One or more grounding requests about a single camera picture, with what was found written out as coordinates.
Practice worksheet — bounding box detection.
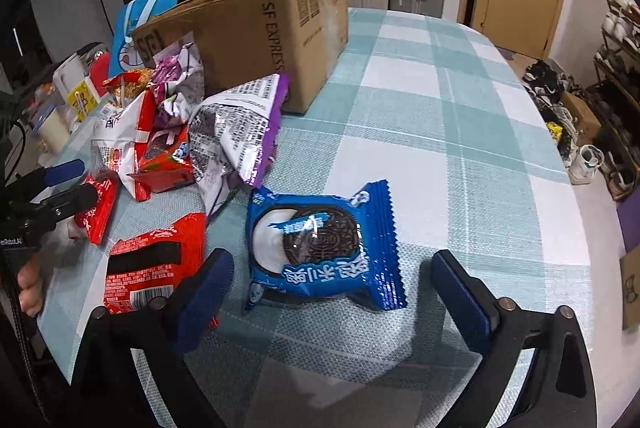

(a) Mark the flat cardboard sheet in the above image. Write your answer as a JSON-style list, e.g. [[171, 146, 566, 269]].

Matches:
[[619, 245, 640, 331]]

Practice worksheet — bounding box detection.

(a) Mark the pile of dark shoes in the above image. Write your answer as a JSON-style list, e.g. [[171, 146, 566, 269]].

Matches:
[[522, 60, 576, 109]]

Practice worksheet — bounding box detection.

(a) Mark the person's left hand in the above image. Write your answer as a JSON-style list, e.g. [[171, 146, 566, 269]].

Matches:
[[15, 253, 47, 317]]

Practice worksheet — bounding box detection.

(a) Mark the blue cookie packet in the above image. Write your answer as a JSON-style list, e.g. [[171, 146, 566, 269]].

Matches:
[[244, 180, 408, 311]]

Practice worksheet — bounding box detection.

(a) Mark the white appliance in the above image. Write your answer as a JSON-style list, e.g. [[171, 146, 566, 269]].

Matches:
[[52, 52, 91, 88]]

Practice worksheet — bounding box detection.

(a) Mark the wooden shoe rack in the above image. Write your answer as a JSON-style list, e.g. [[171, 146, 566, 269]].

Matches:
[[592, 0, 640, 201]]

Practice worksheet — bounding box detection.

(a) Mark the yellow box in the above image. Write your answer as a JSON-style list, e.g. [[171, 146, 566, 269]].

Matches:
[[65, 78, 103, 123]]

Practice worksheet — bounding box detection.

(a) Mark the orange noodle packet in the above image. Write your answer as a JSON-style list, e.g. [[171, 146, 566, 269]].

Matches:
[[103, 68, 157, 106]]

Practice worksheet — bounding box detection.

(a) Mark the white cup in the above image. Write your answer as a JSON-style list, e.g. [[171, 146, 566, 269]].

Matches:
[[37, 110, 71, 153]]

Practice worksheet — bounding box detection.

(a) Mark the red container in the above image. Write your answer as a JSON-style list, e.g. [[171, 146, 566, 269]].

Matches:
[[90, 52, 113, 96]]

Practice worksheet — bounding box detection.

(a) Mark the red black-banded snack packet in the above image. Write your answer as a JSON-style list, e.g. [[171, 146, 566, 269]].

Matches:
[[102, 213, 221, 329]]

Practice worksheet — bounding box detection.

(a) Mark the purple candy packet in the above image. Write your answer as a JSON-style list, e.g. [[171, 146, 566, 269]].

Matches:
[[150, 42, 205, 129]]

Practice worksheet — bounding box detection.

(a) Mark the white purple-edged snack packet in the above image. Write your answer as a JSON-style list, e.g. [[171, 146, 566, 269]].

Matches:
[[187, 72, 291, 209]]

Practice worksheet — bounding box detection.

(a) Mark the red cookie snack packet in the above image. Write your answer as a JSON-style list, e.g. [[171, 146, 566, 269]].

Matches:
[[129, 128, 196, 193]]

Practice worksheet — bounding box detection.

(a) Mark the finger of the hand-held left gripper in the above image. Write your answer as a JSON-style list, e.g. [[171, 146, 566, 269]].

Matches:
[[30, 183, 100, 229], [15, 159, 86, 191]]

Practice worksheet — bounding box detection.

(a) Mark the row of shoes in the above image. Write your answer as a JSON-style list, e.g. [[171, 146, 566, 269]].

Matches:
[[600, 0, 640, 58]]

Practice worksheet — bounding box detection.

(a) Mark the small red snack packet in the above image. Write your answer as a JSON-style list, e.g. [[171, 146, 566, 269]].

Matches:
[[74, 173, 121, 245]]

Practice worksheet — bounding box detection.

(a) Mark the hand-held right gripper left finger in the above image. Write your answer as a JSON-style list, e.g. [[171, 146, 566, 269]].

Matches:
[[70, 248, 236, 428]]

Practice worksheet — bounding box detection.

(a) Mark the blue cartoon tote bag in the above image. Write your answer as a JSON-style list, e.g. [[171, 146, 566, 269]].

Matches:
[[109, 0, 180, 76]]

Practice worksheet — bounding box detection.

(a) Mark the small brown cardboard box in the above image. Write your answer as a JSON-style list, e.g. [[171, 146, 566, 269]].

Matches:
[[560, 92, 601, 143]]

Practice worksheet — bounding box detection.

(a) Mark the white boot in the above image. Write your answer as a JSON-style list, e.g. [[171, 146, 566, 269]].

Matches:
[[569, 145, 608, 186]]

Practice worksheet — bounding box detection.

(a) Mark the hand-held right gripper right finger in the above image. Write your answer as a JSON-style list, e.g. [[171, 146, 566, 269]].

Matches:
[[431, 249, 598, 428]]

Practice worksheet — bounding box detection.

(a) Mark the white red snack packet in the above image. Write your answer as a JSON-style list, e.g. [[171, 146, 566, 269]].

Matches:
[[91, 90, 156, 201]]

